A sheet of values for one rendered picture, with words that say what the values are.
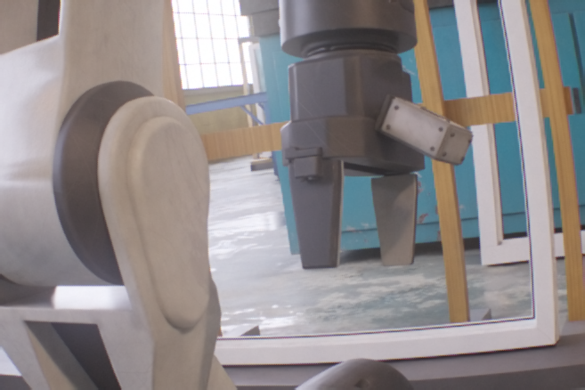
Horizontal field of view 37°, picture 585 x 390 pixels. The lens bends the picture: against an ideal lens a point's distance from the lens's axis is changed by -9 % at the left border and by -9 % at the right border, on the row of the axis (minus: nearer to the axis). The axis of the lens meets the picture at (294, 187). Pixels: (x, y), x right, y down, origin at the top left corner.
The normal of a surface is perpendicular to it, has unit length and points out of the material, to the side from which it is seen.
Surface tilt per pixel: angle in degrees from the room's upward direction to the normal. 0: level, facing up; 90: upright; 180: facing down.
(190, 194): 90
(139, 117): 90
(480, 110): 90
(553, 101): 90
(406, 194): 79
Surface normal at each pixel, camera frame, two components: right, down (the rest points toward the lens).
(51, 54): -0.51, -0.04
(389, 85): 0.86, -0.09
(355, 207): -0.39, 0.13
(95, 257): 0.40, 0.45
